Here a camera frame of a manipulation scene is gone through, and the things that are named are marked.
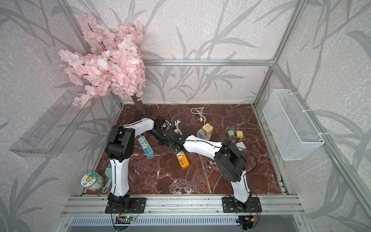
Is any white cable of orange strip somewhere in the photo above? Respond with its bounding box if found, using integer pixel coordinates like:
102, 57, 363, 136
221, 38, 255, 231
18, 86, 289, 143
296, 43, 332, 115
166, 118, 185, 136

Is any blue power strip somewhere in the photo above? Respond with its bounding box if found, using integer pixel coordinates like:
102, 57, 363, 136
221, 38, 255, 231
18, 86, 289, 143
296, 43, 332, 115
138, 136, 154, 158

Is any round pink socket base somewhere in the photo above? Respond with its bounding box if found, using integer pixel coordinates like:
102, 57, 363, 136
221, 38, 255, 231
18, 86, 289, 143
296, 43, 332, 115
197, 129, 211, 141

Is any orange power strip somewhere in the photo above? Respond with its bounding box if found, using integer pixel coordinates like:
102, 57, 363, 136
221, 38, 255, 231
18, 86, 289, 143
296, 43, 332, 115
176, 151, 189, 169

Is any green plug adapter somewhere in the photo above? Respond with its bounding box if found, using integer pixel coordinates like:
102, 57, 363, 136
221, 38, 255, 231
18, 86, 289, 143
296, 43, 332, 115
227, 130, 235, 137

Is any yellow plug adapter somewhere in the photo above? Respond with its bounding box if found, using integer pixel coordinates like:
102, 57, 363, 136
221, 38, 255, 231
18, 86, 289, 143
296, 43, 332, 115
236, 130, 243, 140

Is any white charger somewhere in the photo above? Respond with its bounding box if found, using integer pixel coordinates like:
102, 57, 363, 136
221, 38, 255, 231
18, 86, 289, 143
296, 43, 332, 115
235, 142, 246, 151

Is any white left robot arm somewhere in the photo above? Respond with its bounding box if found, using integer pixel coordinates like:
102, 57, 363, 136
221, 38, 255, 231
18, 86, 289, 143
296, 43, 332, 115
105, 117, 166, 209

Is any blue cube adapter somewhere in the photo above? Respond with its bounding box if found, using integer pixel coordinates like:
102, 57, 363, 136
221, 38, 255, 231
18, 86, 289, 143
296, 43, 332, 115
198, 129, 205, 139

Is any beige cube adapter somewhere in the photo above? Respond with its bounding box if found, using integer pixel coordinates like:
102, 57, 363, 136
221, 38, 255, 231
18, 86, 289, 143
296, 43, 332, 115
202, 123, 213, 136

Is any green dustpan brush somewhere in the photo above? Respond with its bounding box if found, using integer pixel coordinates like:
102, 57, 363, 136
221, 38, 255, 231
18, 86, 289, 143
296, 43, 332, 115
102, 164, 112, 193

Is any round tape tin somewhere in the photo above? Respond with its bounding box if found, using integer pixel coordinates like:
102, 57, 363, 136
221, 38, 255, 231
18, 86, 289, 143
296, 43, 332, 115
80, 172, 105, 191

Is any pink cherry blossom tree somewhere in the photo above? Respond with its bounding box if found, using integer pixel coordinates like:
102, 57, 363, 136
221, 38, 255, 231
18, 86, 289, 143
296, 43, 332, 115
58, 13, 146, 108

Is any thin white cable of round socket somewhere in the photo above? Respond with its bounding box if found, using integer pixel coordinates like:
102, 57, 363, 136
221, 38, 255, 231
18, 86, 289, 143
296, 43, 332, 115
190, 106, 207, 125

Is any clear acrylic wall shelf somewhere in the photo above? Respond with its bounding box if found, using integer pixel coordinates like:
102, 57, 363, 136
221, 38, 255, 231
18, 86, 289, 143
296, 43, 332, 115
10, 91, 95, 158

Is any white wire mesh basket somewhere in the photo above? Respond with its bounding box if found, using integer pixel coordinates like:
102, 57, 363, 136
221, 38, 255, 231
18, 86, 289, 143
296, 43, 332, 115
263, 89, 325, 161

